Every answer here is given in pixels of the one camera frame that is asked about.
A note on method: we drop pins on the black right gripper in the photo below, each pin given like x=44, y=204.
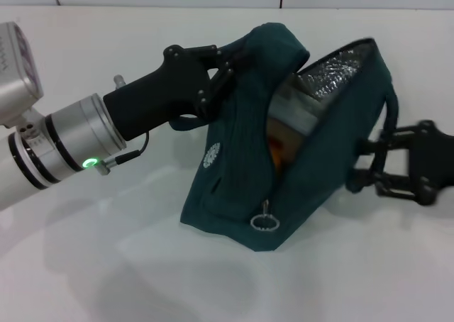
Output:
x=432, y=159

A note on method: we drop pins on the teal fabric insulated bag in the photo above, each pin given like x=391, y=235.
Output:
x=312, y=151

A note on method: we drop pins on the clear blue-rimmed plastic container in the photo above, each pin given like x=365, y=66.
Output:
x=294, y=105

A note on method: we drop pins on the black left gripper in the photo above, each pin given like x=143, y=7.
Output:
x=163, y=91

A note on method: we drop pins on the orange yellow pear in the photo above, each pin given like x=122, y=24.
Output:
x=278, y=155

